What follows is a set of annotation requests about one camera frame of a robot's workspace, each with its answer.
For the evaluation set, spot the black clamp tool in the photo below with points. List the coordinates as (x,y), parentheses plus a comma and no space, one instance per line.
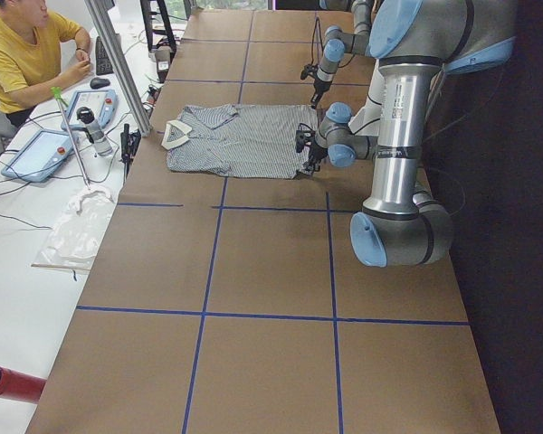
(129,142)

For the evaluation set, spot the black power supply box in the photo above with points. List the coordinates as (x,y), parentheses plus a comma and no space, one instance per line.
(163,58)

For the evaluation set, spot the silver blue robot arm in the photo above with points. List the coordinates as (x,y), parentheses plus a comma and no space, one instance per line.
(414,44)
(329,48)

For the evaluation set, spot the blue teach pendant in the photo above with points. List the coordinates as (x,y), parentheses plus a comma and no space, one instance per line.
(40,157)
(102,103)

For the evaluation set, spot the red cylinder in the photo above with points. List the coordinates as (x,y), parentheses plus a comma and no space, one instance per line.
(16,386)

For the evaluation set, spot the black keyboard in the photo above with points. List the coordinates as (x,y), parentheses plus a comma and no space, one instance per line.
(103,65)

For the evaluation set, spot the person in yellow shirt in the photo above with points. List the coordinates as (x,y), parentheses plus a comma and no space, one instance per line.
(39,50)

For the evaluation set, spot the metal rod green tip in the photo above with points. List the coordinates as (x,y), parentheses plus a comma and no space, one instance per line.
(62,105)

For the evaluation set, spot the clear plastic bag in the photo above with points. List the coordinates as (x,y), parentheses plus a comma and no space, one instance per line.
(75,238)

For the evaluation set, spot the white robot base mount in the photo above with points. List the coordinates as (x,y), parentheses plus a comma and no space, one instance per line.
(367,121)

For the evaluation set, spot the blue white striped polo shirt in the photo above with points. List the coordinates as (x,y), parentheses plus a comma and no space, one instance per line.
(243,141)

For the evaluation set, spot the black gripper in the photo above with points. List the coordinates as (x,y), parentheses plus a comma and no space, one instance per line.
(316,153)
(319,87)

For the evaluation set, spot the aluminium frame post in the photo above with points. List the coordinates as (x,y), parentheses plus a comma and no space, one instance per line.
(99,14)

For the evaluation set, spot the near blue teach pendant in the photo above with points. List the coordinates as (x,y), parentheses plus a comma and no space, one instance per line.
(40,157)

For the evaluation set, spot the black computer mouse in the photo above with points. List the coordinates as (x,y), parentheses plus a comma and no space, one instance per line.
(98,83)

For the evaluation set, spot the far blue teach pendant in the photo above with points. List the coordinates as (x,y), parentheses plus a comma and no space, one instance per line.
(102,103)

